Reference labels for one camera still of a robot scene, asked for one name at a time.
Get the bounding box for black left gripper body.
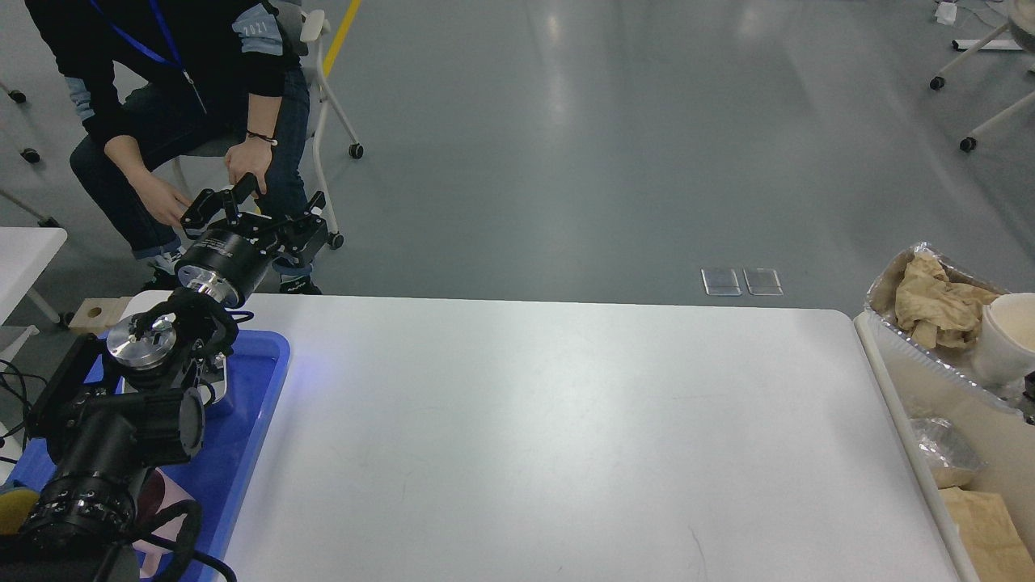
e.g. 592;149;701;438
176;228;280;309

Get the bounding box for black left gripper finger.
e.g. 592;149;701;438
259;191;329;269
180;173;260;235

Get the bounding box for square stainless steel tray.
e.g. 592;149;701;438
197;354;228;408

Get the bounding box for pink mug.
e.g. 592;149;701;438
134;469;195;559

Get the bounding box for brown paper ball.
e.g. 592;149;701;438
894;251;1001;350

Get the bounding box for aluminium foil tray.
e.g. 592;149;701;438
864;242;1033;424

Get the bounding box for white paper cup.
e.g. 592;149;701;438
970;293;1034;386

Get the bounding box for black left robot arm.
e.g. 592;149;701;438
2;174;332;581

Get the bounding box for person's right hand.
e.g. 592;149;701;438
127;169;193;227

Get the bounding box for person's left hand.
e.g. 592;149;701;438
223;135;280;198

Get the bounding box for white rolling chair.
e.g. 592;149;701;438
162;0;365;258

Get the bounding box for seated person in black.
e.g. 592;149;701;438
26;1;311;290

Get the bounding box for wooden block with hole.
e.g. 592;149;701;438
68;296;132;336

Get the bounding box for small white side table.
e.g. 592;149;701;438
1;227;68;326

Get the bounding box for blue plastic tray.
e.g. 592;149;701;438
4;327;291;582

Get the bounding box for teal mug yellow inside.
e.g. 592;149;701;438
0;487;40;537

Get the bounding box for clear floor plate left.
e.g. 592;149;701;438
701;268;743;296

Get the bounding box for clear floor plate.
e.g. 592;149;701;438
742;268;783;296
701;268;743;296

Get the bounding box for clear floor plate right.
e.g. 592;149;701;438
742;268;783;296

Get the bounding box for white plastic bin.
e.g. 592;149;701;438
855;310;1034;581

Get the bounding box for crumpled clear plastic in bin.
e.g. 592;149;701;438
910;417;986;490

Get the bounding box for white rolling stand legs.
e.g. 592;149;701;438
928;0;1035;154

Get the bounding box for brown paper in bin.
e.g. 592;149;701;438
939;487;1034;581

